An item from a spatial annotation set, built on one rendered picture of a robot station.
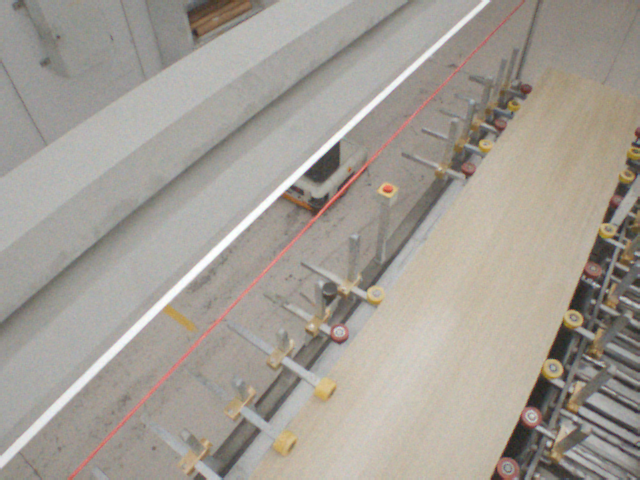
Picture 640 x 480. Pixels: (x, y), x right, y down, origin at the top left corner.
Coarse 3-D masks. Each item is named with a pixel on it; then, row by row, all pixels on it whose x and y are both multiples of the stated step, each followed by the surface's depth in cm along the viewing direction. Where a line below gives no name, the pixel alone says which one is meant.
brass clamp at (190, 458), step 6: (204, 438) 165; (204, 444) 163; (210, 444) 164; (204, 450) 162; (210, 450) 164; (186, 456) 160; (192, 456) 160; (198, 456) 160; (204, 456) 163; (180, 462) 159; (186, 462) 159; (192, 462) 159; (180, 468) 158; (186, 468) 158; (192, 468) 159
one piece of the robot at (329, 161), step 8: (336, 144) 329; (328, 152) 325; (336, 152) 335; (320, 160) 323; (328, 160) 330; (336, 160) 340; (312, 168) 333; (320, 168) 328; (328, 168) 336; (336, 168) 347; (312, 176) 339; (320, 176) 334; (328, 176) 343
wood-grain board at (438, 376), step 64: (512, 128) 282; (576, 128) 281; (512, 192) 247; (576, 192) 246; (448, 256) 222; (512, 256) 221; (576, 256) 219; (384, 320) 201; (448, 320) 200; (512, 320) 199; (384, 384) 183; (448, 384) 182; (512, 384) 181; (320, 448) 168; (384, 448) 168; (448, 448) 167
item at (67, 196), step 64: (320, 0) 51; (384, 0) 56; (192, 64) 43; (256, 64) 42; (320, 64) 51; (128, 128) 37; (192, 128) 39; (0, 192) 33; (64, 192) 33; (128, 192) 37; (0, 256) 29; (64, 256) 34; (0, 320) 31
